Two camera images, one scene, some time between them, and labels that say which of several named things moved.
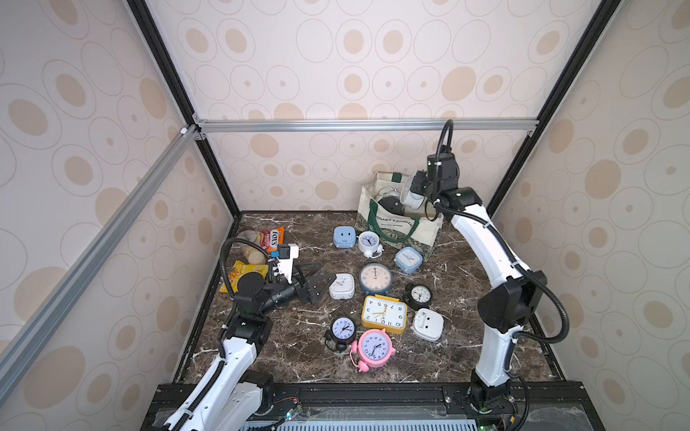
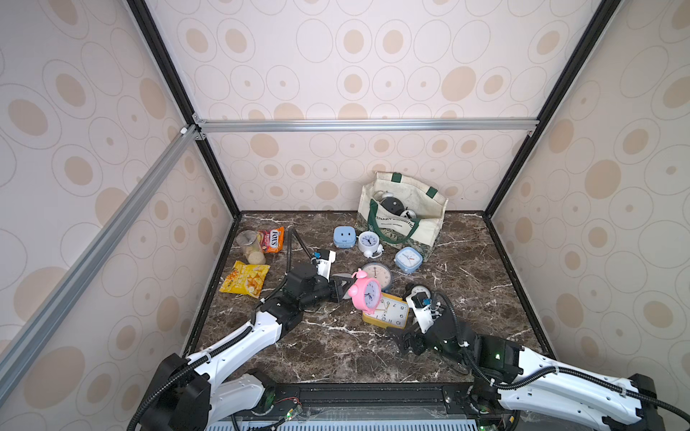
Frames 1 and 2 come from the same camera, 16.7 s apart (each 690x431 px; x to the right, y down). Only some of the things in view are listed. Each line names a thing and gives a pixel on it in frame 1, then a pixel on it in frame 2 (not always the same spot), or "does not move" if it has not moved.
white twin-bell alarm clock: x=412 y=200 to x=409 y=215
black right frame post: x=604 y=19 does not move
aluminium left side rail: x=17 y=343 does not move
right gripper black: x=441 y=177 to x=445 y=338
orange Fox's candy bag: x=270 y=239 does not move
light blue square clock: x=344 y=237 does not move
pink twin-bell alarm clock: x=374 y=349 to x=366 y=292
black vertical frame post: x=154 y=37 does not move
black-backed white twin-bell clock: x=392 y=203 does not move
